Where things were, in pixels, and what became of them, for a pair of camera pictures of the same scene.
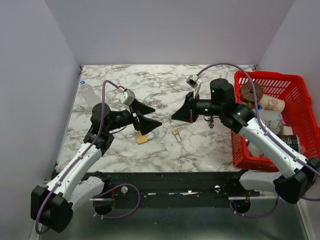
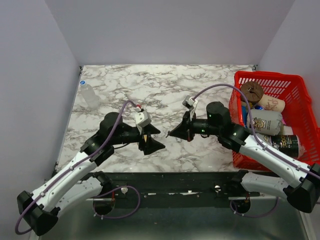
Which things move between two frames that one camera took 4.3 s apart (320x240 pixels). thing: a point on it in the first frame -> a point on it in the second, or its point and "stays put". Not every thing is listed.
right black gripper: (187, 112) -> (182, 130)
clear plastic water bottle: (90, 97) stays put
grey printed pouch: (273, 119) stays put
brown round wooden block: (246, 92) stays put
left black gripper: (146, 125) -> (152, 145)
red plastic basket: (298, 113) stays put
